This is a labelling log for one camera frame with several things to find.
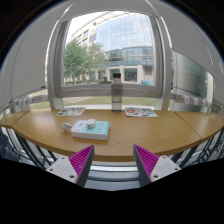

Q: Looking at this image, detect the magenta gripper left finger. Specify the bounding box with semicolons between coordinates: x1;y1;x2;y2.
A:
47;145;95;187

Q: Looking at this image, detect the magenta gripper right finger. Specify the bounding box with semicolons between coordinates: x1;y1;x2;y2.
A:
133;144;180;187

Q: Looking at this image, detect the white charger plug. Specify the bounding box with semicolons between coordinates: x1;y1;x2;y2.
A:
86;119;96;129

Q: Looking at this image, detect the white and teal power strip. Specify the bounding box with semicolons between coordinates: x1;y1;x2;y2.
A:
71;120;110;140

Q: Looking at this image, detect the right sticker sheet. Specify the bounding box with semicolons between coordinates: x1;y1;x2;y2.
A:
125;107;157;117

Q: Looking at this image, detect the sticker sheet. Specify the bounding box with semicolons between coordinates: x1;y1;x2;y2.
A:
57;107;85;116
125;107;157;117

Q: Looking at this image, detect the left sticker sheet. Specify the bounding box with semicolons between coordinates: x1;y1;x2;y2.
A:
57;107;85;116

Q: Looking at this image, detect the clear water bottle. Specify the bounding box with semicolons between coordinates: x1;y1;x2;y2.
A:
111;73;123;112

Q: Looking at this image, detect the white cable coil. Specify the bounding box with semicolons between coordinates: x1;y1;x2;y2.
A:
60;122;73;132

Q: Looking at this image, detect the right wall socket rail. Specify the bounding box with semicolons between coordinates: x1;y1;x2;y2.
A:
172;94;211;108

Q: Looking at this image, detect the wall socket rail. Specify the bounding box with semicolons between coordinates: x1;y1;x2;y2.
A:
11;93;49;112
172;94;211;108

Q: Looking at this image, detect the grey window frame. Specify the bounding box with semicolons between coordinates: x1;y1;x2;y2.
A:
47;16;172;110

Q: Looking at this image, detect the left wall socket rail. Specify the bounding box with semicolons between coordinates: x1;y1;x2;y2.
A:
11;93;49;112

